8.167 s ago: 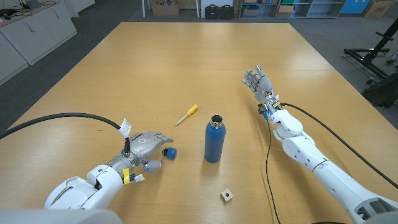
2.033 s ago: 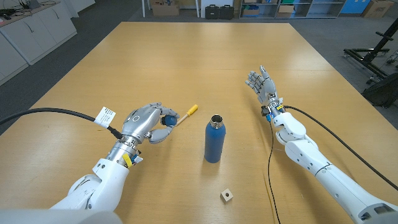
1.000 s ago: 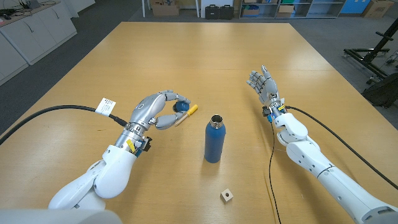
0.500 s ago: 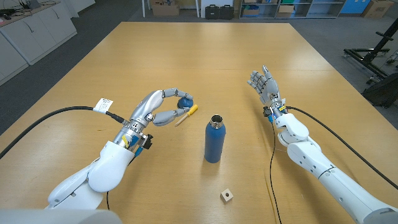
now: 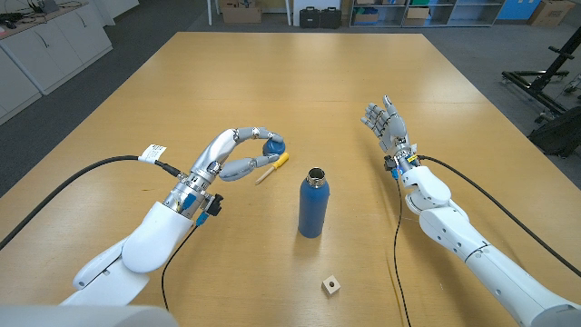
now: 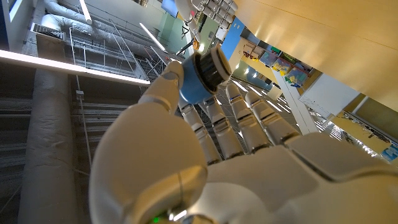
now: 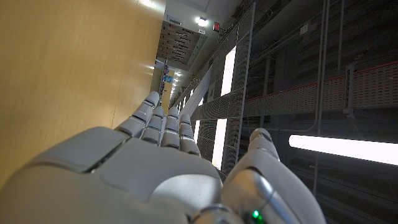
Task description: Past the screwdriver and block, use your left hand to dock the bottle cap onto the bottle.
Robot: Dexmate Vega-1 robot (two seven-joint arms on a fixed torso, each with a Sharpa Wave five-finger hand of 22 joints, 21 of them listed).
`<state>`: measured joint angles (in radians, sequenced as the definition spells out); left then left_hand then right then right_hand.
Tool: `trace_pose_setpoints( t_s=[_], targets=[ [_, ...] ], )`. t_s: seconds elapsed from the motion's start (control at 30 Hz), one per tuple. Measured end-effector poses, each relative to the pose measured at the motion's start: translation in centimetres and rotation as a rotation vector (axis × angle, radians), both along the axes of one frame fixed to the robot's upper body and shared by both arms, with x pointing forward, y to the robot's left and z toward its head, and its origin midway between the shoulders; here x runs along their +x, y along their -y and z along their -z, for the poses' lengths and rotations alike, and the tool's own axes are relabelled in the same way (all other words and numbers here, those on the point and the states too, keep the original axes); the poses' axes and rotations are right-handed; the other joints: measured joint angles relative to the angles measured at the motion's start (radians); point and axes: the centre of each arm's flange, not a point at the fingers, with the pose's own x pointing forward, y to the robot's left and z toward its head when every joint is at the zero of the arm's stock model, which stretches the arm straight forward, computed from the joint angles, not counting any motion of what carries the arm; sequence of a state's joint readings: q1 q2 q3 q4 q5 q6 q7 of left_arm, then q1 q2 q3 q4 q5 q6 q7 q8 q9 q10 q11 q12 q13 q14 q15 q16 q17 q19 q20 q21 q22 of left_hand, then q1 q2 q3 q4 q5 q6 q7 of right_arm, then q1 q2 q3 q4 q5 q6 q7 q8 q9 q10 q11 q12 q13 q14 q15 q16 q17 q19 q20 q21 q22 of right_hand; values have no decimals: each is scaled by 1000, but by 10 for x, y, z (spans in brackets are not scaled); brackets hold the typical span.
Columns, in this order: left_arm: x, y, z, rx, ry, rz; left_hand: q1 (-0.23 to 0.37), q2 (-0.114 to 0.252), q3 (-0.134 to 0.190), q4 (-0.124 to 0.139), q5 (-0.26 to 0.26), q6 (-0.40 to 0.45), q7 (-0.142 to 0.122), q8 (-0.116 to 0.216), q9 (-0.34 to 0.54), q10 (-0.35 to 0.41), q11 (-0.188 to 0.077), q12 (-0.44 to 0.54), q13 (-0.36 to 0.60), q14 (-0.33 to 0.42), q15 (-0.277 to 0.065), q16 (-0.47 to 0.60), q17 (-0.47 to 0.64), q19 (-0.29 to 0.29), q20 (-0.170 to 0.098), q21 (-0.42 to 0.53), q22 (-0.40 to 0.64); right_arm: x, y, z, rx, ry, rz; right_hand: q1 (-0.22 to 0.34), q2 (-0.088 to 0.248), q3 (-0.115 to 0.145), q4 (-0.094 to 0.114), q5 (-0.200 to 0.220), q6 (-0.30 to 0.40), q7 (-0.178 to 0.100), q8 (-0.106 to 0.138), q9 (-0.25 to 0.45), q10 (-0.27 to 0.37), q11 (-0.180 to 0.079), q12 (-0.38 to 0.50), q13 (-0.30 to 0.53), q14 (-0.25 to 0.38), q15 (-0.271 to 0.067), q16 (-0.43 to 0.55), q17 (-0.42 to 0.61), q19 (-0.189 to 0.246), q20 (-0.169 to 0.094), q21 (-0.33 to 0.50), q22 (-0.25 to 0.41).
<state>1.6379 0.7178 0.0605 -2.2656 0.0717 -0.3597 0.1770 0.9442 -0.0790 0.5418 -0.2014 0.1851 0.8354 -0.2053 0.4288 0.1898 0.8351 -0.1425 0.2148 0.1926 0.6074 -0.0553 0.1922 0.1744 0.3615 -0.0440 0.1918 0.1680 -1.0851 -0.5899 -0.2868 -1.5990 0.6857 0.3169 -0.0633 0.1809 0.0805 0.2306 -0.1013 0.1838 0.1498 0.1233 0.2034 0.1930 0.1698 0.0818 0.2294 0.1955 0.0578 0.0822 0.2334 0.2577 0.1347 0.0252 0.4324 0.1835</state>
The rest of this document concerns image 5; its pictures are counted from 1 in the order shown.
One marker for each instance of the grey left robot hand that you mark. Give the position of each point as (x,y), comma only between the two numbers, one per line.
(215,152)

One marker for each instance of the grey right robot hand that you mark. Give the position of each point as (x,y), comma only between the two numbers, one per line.
(392,129)

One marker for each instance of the blue bottle cap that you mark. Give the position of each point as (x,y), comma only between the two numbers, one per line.
(274,147)

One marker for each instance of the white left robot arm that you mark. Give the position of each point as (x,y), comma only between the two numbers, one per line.
(150,236)

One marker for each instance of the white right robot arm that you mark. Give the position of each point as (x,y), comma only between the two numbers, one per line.
(481,254)

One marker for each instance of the blue metal bottle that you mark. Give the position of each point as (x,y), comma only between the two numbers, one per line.
(313,209)

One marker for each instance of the white block with hole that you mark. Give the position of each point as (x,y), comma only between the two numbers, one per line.
(330,285)

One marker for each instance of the small cardboard box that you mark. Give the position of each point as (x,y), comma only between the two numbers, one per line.
(416,16)

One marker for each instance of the black hard case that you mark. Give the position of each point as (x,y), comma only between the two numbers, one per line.
(309,18)
(331,18)

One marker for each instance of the grey shelf unit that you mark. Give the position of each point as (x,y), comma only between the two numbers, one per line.
(454,11)

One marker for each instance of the large cardboard box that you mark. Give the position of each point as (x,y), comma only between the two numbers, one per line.
(241,14)

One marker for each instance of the black metal stand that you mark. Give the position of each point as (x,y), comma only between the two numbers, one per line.
(540,82)

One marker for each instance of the blue panel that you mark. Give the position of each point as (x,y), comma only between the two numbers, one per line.
(517,9)

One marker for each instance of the cardboard box with print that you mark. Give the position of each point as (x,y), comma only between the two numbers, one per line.
(551,12)

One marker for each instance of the white cabinet row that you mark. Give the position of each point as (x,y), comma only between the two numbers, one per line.
(45,50)

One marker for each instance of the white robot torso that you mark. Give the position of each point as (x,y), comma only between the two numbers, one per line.
(81,316)

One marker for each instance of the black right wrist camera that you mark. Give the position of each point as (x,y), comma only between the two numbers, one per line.
(389,163)

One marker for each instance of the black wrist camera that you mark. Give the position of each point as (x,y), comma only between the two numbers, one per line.
(389,163)
(214,205)

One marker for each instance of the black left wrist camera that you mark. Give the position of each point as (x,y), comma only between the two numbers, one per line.
(214,205)

